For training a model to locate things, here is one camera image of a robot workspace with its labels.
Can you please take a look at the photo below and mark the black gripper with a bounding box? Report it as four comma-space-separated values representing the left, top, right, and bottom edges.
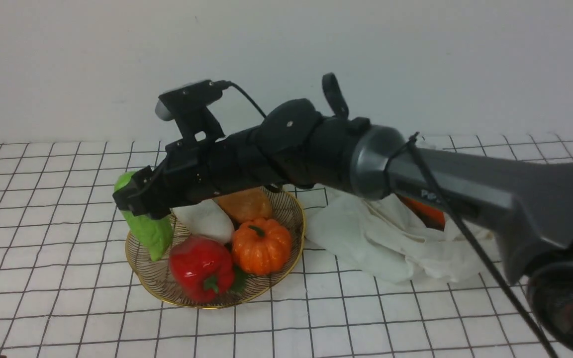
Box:
112, 130, 287, 219

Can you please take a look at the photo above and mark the green cucumber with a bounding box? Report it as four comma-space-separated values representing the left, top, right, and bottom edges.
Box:
113, 172, 174, 262

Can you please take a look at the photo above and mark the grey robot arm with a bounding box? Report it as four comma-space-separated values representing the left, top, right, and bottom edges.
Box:
113, 99, 573, 351

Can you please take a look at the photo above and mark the white cloth bag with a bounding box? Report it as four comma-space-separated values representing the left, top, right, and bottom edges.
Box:
305, 188, 486, 283

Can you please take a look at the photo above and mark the white radish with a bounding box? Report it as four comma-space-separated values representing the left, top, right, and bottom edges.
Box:
172, 199, 234, 245

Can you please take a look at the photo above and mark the red bell pepper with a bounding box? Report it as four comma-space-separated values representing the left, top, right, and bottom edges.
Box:
168, 236, 235, 304

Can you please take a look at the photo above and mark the brown potato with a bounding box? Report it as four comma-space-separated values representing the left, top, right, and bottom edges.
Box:
214, 187, 273, 223

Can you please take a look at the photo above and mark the orange pumpkin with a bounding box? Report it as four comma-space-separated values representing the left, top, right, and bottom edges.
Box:
231, 218, 293, 276

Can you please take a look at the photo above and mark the white checkered tablecloth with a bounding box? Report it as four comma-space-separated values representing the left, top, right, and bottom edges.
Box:
0, 140, 547, 358

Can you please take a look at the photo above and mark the orange carrot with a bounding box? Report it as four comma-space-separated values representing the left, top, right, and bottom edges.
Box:
397, 195, 446, 231

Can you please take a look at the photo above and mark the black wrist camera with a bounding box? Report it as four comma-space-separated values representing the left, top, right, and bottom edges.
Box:
155, 80, 229, 146

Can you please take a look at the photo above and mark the gold wire basket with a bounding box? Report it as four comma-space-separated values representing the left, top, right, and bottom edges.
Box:
125, 189, 306, 310

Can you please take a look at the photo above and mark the black cable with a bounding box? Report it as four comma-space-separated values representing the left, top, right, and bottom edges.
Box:
224, 82, 561, 358

